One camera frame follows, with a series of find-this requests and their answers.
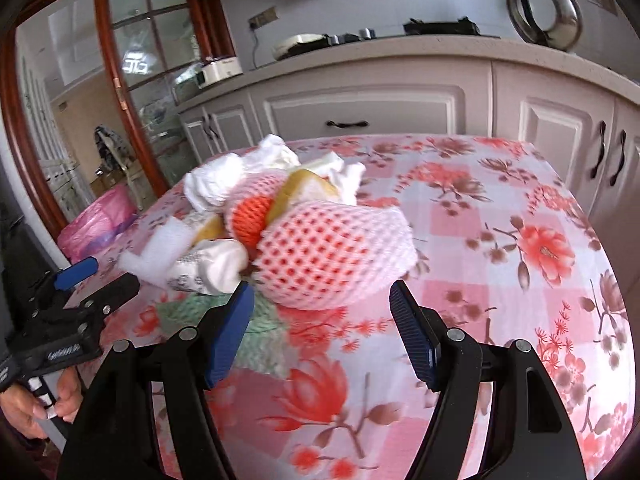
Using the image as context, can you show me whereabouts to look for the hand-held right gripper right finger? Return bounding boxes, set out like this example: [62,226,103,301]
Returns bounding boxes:
[389,280,586,480]

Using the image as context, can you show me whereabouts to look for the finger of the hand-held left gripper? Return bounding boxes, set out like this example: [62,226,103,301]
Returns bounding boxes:
[82,274,141,318]
[30,257,99,306]

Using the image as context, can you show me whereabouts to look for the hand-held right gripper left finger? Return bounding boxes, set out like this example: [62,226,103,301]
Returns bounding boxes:
[57,280,257,480]

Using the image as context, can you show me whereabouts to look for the bin with pink liner bag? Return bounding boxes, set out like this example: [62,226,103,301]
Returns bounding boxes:
[57,182,143,266]

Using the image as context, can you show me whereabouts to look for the small white plastic bag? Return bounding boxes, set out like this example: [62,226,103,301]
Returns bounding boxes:
[182,152,251,213]

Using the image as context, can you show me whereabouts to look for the person's left hand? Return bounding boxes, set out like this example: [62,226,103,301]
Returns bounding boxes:
[0,367,83,438]

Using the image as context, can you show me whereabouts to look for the green foam fruit net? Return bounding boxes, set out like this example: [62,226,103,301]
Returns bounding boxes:
[155,290,291,381]

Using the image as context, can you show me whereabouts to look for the white foam piece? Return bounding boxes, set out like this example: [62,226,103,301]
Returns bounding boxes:
[117,217,193,291]

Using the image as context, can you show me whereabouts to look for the white printed wrapper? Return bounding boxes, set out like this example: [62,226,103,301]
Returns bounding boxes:
[167,238,248,296]

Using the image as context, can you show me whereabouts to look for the yellow fruit peel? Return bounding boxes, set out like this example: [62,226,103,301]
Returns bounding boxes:
[192,215,226,246]

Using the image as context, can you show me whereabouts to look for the white ornate chair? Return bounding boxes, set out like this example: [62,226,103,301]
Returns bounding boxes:
[102,152,146,196]

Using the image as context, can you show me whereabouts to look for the pink floral tablecloth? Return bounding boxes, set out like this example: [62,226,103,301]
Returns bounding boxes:
[60,132,633,480]

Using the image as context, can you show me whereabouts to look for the orange foam fruit net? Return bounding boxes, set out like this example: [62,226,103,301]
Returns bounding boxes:
[227,194,276,256]

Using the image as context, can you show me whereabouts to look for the clothes on chair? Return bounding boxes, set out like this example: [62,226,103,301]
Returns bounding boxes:
[94,125,131,171]

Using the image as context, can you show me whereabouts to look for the small pink foam fruit net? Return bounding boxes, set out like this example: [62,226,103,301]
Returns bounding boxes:
[224,169,296,226]

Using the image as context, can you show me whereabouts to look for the yellow pear fruit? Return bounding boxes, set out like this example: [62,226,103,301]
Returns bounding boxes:
[267,169,341,221]

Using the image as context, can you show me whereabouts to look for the crumpled white tissue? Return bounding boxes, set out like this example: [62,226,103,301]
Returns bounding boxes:
[252,134,301,171]
[305,155,366,206]

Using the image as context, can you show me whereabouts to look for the white kitchen cabinet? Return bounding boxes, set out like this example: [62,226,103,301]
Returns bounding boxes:
[177,35,640,241]

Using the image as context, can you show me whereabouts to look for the wooden framed glass door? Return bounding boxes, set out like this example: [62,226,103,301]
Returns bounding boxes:
[94,0,236,211]

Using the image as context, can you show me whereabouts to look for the white electric pan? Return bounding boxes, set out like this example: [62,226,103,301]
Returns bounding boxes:
[271,33,331,58]

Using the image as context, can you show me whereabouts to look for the black gas stove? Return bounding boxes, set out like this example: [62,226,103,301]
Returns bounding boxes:
[330,17,501,43]

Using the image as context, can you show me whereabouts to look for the steel pot lid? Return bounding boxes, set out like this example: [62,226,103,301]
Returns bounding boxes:
[506,0,583,53]

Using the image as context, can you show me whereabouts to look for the metal wall socket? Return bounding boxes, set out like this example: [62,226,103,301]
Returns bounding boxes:
[248,6,278,28]

